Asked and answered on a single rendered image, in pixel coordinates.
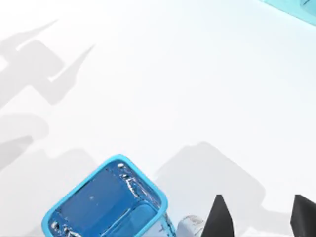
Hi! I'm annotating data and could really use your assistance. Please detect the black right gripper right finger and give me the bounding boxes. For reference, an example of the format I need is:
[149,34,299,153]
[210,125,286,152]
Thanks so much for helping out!
[290,194,316,237]

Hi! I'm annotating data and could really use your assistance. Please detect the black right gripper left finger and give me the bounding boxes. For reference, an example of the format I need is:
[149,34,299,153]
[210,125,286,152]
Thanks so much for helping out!
[201,194,235,237]

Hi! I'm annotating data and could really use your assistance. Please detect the white shoe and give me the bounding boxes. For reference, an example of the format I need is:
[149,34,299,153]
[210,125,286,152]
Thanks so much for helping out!
[175,214,205,237]

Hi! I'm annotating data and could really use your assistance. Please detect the blue square basket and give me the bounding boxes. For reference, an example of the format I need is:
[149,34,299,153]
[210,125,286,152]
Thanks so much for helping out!
[41,154,176,237]

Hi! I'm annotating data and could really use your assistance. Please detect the light blue rack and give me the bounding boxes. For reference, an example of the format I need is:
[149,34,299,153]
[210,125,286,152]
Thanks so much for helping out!
[259,0,316,26]

